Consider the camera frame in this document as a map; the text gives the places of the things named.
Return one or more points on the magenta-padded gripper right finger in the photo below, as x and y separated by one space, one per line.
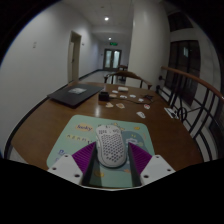
156 167

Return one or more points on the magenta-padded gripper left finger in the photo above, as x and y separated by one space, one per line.
66 166

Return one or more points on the white honeycomb computer mouse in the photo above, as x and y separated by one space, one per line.
111 146

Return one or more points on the green printed mouse pad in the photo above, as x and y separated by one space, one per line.
78 136

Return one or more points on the white sticker with dark print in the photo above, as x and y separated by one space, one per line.
141 114

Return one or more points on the red and white sticker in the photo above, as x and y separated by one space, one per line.
147 106

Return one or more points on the small white sticker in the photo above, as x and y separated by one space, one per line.
141 99
115 91
123 96
132 96

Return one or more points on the small beige sticker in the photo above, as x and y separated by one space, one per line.
120 105
113 95
109 105

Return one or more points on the dark closed laptop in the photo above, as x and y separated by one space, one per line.
75 94

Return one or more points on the small black box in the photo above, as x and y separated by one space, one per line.
103 96

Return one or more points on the small white flat box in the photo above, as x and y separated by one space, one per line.
123 89

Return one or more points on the black railing with wooden handrail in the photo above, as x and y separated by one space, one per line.
190 77

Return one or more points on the brown wooden armchair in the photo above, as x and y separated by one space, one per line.
128 73

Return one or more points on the dark framed window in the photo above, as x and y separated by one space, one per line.
183 66

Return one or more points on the open white door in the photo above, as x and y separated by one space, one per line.
75 56

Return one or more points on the glass double door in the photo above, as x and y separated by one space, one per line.
112 59

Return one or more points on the green exit sign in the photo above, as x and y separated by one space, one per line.
114 43

